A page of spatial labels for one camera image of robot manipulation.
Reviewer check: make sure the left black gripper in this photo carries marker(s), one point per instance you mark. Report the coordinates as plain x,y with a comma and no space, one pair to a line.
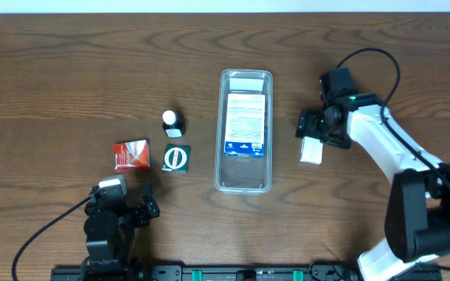
137,213

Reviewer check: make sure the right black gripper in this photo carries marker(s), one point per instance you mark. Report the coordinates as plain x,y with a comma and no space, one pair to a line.
309,125

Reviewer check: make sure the white green medicine box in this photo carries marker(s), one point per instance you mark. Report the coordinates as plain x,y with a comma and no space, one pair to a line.
311,151

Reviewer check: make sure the red orange box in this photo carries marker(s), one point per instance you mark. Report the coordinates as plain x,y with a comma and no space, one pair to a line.
131,155

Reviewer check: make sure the dark green square box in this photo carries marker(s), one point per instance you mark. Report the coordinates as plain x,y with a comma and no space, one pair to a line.
176,158

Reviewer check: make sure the dark bottle white cap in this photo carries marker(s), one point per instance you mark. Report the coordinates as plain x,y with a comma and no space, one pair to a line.
173,124

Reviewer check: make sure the blue tall box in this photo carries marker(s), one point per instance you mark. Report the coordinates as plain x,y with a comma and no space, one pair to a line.
245,125

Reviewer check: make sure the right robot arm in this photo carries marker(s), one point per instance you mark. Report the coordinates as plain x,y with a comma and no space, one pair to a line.
417,223

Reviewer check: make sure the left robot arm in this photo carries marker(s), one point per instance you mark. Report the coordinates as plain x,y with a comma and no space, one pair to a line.
110,227

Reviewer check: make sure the clear plastic container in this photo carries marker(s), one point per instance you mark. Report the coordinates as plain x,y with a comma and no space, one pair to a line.
242,174

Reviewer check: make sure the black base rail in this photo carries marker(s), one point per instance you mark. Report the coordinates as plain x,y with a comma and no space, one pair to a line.
314,272

